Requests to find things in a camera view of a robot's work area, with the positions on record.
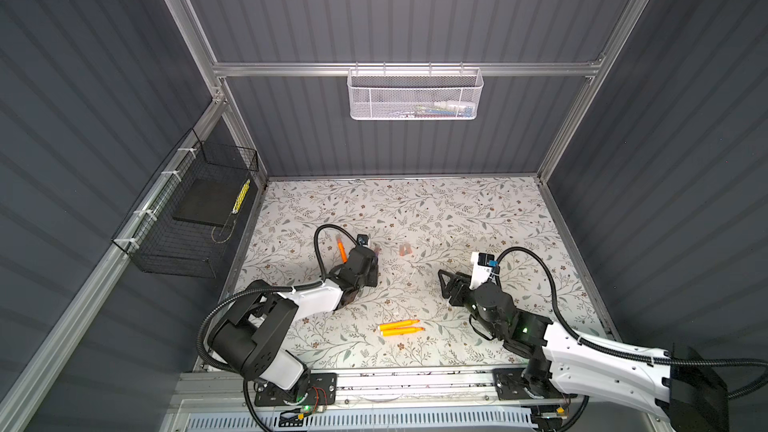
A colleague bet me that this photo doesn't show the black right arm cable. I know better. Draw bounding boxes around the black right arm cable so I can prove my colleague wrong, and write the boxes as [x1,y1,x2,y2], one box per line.
[495,245,768,400]

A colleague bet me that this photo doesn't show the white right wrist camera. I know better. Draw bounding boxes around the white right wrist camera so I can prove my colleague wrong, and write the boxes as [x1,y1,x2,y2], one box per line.
[470,252,500,290]

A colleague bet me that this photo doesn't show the yellow highlighter pen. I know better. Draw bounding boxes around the yellow highlighter pen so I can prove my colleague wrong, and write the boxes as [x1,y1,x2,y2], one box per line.
[380,327,424,337]

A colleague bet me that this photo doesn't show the yellow highlighter in basket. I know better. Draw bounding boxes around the yellow highlighter in basket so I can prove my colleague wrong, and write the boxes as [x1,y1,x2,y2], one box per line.
[231,179,251,215]

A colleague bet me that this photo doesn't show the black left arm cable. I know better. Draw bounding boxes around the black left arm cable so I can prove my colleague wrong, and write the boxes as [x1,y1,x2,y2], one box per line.
[196,223,361,432]

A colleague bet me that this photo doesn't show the orange highlighter pen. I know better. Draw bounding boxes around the orange highlighter pen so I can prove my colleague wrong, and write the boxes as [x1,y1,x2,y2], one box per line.
[378,319,420,331]
[336,234,348,263]

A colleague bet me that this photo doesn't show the white wire mesh basket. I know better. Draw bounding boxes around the white wire mesh basket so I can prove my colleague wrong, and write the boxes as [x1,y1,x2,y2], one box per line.
[346,67,484,121]

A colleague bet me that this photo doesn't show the black wire mesh basket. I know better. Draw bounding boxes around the black wire mesh basket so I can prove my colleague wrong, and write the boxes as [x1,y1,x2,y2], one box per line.
[113,133,259,279]

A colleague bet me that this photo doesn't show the items in white basket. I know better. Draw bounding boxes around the items in white basket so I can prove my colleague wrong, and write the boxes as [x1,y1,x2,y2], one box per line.
[390,100,478,119]

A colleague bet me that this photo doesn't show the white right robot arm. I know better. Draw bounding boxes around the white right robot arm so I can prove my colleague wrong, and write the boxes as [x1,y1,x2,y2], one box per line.
[438,270,729,431]

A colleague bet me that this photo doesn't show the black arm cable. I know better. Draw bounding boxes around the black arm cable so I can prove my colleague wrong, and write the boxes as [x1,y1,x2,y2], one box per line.
[196,223,361,432]
[495,245,768,400]

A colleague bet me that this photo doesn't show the black pad in basket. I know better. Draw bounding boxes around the black pad in basket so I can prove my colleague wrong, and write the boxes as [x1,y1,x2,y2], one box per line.
[172,178,242,227]

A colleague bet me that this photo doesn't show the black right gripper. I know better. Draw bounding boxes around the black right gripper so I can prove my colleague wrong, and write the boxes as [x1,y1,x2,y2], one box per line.
[437,267,499,339]

